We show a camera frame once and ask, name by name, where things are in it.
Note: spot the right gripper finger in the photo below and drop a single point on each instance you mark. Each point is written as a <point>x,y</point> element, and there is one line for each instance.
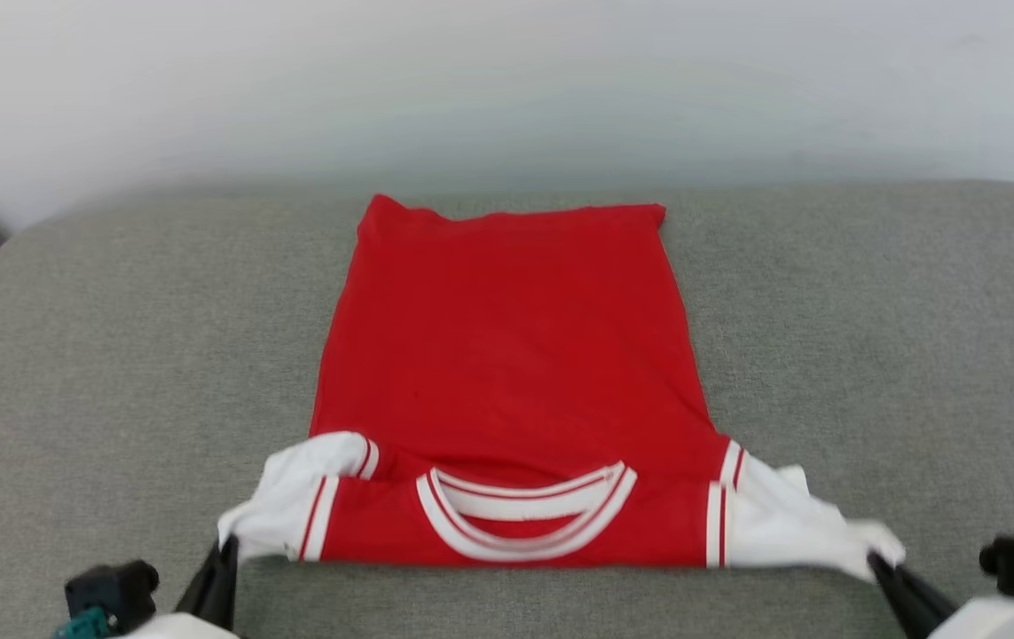
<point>915,599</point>

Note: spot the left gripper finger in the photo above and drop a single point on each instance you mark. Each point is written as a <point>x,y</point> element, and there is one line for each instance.
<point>216,590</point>

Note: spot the red and white t-shirt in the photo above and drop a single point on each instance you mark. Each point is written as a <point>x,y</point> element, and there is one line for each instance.
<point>515,355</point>

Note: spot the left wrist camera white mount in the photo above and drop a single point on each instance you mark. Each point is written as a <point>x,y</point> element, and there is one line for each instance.
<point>112,587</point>

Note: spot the teal left camera connector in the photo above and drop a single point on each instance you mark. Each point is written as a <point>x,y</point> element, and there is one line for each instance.
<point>81,627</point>

